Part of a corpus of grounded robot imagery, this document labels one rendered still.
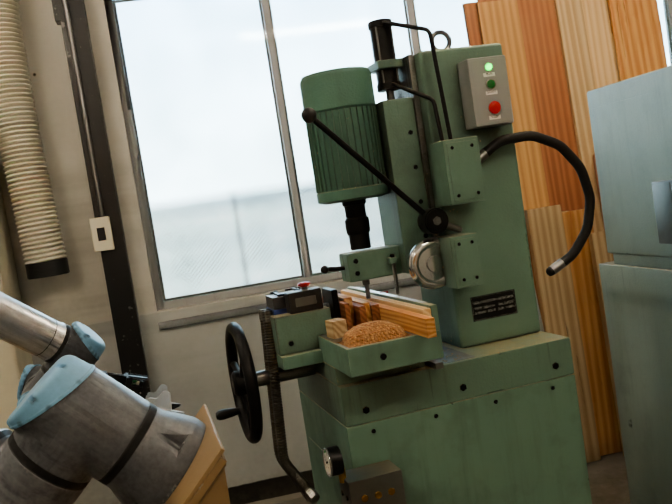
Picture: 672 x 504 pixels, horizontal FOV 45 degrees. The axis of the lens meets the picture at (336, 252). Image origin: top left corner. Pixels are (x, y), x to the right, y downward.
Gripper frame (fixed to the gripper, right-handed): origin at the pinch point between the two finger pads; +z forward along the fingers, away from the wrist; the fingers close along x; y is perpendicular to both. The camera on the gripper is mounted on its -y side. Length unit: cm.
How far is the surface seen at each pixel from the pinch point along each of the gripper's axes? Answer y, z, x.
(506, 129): 82, 63, -22
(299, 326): 26.7, 21.2, -19.6
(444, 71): 92, 44, -22
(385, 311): 34, 39, -25
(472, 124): 80, 52, -26
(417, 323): 33, 40, -44
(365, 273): 41, 37, -14
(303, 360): 19.3, 23.1, -21.5
